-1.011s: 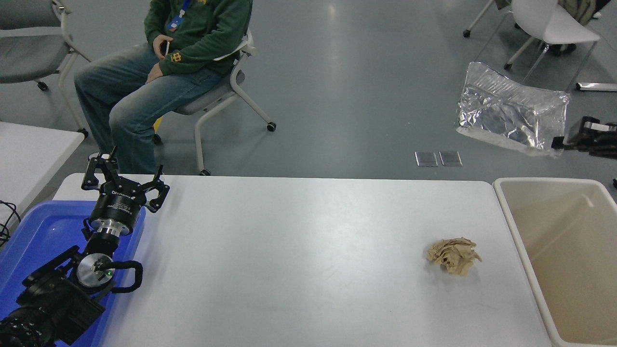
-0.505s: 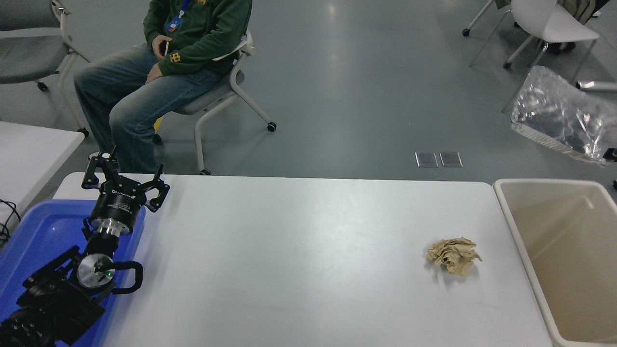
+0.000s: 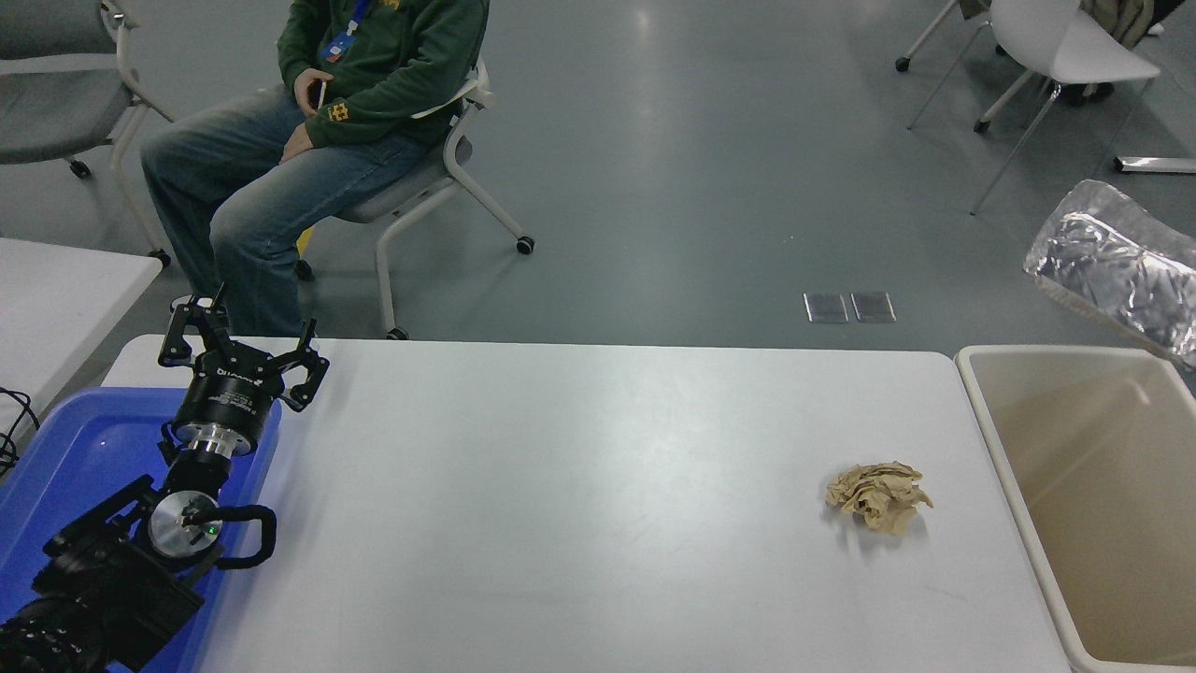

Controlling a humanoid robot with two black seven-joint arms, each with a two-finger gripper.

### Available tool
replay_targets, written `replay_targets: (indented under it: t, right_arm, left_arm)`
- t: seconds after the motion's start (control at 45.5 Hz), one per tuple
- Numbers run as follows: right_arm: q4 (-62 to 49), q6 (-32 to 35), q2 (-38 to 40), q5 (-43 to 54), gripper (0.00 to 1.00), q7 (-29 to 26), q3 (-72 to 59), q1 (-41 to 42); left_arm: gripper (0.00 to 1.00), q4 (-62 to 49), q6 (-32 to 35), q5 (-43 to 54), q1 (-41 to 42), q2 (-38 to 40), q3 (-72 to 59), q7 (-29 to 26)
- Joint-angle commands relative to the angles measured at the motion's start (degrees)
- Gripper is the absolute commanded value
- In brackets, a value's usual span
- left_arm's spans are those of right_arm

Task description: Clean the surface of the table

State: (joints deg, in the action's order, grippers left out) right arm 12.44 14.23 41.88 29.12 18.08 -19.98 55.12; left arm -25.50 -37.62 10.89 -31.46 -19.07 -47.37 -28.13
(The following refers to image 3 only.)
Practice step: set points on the silver foil tray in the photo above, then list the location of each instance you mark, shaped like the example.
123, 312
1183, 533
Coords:
1112, 262

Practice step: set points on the white shell chair metal legs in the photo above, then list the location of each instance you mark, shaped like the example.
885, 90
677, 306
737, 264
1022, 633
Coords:
1073, 45

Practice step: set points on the white grey castor chair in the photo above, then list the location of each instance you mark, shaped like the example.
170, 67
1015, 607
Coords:
402, 192

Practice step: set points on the beige garment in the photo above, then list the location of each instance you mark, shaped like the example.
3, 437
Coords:
1115, 19

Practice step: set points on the white side table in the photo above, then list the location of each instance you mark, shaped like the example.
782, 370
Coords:
56, 308

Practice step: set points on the person's left hand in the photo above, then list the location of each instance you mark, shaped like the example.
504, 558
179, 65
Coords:
301, 142

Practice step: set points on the person's right hand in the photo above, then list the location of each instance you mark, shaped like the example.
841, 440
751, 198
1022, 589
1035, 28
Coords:
310, 92

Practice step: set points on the blue plastic tray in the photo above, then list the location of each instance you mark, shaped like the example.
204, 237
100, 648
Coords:
75, 458

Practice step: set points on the seated person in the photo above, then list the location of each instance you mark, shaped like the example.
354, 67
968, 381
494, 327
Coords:
392, 47

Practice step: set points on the white table foot bar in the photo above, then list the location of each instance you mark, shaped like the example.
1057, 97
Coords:
1157, 164

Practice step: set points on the grey armchair with white frame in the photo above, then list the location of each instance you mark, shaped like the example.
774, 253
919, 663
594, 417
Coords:
47, 112

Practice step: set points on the large pale plastic bin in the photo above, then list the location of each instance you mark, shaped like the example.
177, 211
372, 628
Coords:
1103, 467

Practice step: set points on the silver floor socket plate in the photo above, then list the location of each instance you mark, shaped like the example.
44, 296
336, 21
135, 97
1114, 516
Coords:
826, 307
874, 307

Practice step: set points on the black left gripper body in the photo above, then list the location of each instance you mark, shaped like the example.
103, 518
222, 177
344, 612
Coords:
229, 397

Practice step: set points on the crumpled tan paper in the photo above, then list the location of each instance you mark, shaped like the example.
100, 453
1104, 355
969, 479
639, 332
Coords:
878, 495

